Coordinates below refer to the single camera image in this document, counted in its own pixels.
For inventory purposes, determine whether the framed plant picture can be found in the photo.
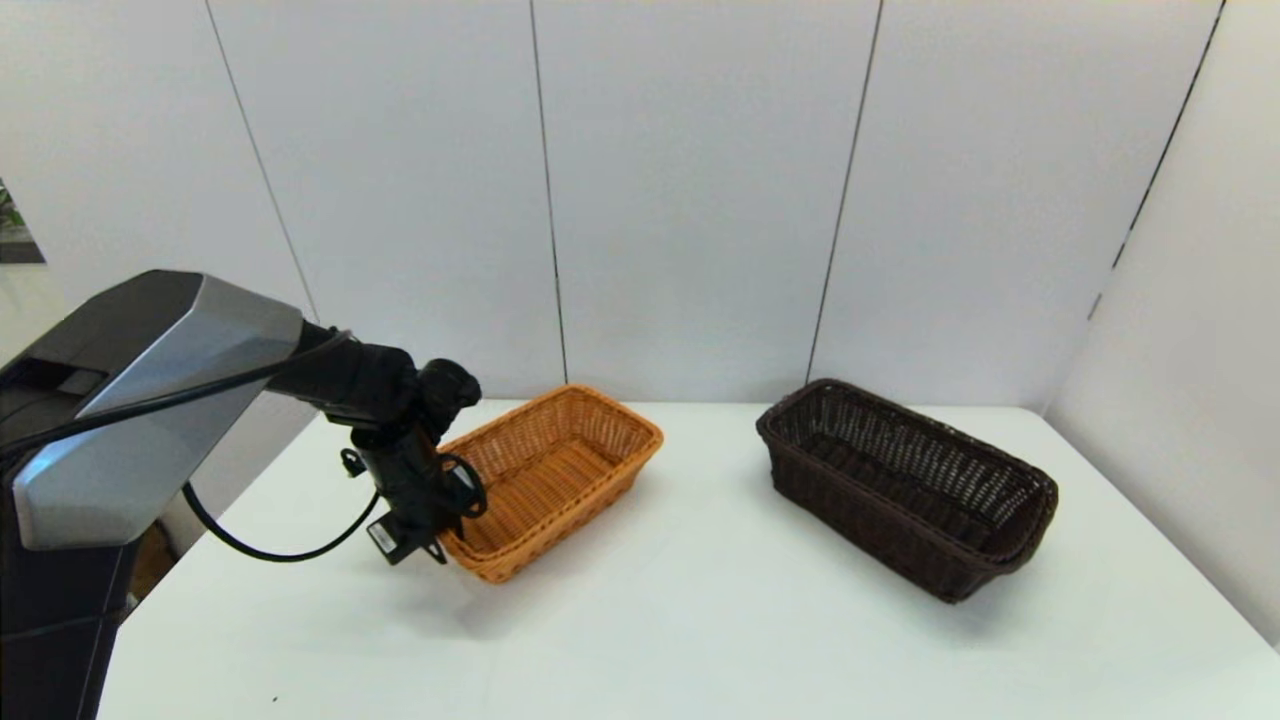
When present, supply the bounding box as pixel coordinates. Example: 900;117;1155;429
0;180;46;264

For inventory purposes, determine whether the dark brown wicker basket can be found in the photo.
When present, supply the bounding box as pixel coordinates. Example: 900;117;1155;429
756;378;1059;604

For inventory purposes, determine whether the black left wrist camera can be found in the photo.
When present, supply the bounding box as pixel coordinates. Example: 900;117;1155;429
365;515;421;568

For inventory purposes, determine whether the orange wicker basket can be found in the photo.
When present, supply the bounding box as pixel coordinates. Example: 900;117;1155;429
437;384;664;585

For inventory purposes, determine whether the cardboard box with white label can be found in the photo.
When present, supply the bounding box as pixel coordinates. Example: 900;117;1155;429
125;518;177;603

